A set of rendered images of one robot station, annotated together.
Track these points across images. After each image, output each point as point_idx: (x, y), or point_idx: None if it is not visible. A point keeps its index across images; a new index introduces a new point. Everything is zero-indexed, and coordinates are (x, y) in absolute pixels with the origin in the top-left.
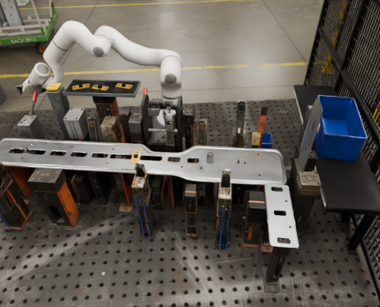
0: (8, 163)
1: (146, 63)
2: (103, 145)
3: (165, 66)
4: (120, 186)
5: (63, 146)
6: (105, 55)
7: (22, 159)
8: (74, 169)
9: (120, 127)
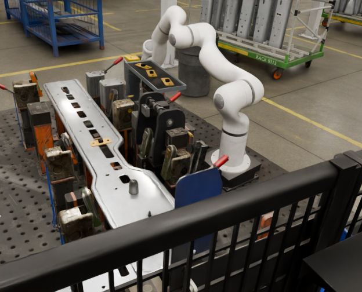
0: (48, 92)
1: (214, 76)
2: (102, 120)
3: (223, 85)
4: (83, 165)
5: (86, 103)
6: (178, 46)
7: (55, 95)
8: (61, 119)
9: None
